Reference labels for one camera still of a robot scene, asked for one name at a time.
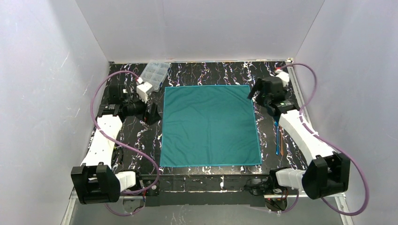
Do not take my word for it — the teal cloth napkin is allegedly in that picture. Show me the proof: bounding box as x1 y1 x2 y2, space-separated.
160 85 262 167

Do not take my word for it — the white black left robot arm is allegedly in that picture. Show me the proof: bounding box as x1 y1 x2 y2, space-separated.
71 82 161 204

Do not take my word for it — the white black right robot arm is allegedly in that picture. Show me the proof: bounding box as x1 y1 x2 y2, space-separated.
248 75 351 199

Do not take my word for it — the clear plastic screw organizer box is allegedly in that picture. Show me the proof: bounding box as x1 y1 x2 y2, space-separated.
140 60 171 92

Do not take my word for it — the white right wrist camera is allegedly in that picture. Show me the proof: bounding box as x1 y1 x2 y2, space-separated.
275 68 290 85

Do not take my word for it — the aluminium right side rail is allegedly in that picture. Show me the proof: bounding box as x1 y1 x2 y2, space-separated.
284 63 318 134

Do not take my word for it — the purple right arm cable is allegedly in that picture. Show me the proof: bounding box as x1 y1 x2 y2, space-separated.
250 63 370 217

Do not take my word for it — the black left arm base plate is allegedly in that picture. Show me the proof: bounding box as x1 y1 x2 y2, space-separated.
122 175 161 198

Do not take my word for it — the aluminium front frame rail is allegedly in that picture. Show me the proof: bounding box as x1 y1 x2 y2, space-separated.
69 175 346 199

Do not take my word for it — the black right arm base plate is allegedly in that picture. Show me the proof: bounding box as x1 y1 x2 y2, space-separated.
243 176 289 198

